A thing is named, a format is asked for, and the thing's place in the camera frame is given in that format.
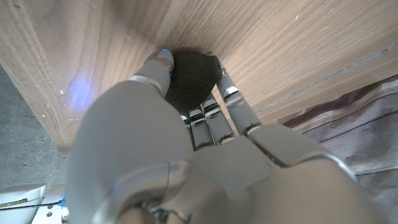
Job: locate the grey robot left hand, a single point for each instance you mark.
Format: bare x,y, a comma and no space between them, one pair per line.
140,140

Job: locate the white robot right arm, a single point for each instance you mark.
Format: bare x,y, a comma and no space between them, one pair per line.
18,193

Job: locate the printed living room backdrop cloth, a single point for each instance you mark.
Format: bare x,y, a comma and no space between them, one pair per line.
357,124

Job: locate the black rubber air blower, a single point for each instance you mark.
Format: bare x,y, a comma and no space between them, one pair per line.
192,77

